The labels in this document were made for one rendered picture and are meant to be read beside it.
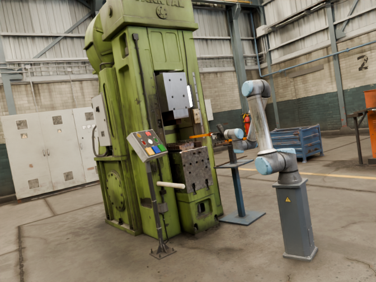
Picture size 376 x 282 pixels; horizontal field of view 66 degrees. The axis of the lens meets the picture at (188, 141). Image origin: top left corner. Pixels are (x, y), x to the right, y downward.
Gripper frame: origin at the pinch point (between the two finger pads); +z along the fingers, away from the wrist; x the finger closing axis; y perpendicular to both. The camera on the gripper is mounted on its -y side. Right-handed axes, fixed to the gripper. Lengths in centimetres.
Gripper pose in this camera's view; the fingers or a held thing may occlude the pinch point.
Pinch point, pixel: (212, 133)
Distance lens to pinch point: 282.5
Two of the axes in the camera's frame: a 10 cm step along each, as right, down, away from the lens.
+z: -6.0, 0.4, 8.0
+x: 7.8, -1.6, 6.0
